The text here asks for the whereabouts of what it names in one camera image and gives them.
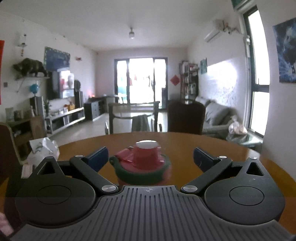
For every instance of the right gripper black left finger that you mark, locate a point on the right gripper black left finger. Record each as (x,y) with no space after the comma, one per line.
(59,193)

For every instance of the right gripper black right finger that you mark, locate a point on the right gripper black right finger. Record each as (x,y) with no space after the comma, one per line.
(238,192)

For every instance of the pink green bottle cap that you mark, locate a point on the pink green bottle cap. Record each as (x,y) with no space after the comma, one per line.
(142,164)

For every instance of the plastic bag on side table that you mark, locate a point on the plastic bag on side table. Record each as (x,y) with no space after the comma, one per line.
(237,128)

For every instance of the white tv console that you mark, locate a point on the white tv console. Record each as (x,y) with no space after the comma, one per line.
(55,124)

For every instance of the grey sofa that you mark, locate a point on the grey sofa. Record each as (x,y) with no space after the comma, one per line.
(218,118)

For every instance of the dark drawer cabinet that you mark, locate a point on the dark drawer cabinet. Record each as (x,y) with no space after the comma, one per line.
(94,107)

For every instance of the dark brown dining chair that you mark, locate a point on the dark brown dining chair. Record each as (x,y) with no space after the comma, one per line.
(186,116)

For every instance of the blue globe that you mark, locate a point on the blue globe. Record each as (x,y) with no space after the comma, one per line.
(34,88)

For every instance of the wooden armchair with cloth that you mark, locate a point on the wooden armchair with cloth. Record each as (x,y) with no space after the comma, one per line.
(143,116)

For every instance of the flat screen television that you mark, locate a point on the flat screen television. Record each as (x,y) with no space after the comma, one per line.
(60,85)

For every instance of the black bookshelf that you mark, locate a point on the black bookshelf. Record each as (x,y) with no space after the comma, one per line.
(189,80)

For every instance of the cat figure on shelf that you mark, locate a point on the cat figure on shelf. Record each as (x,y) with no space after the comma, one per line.
(30,66)

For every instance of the red diamond door decoration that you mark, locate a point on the red diamond door decoration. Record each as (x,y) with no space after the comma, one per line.
(175,80)

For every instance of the blue abstract poster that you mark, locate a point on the blue abstract poster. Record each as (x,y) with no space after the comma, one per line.
(285,44)

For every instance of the ceiling lamp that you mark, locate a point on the ceiling lamp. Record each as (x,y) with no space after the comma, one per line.
(131,33)

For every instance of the dark blue wall painting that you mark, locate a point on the dark blue wall painting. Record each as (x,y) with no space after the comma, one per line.
(55,60)

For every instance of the small teal wall picture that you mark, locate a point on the small teal wall picture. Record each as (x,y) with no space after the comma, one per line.
(203,66)

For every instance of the red wall scroll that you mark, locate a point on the red wall scroll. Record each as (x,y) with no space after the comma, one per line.
(2,43)

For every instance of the security camera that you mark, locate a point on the security camera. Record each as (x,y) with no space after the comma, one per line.
(228,29)

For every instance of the white wall air conditioner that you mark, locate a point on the white wall air conditioner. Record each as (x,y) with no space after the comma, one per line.
(218,27)

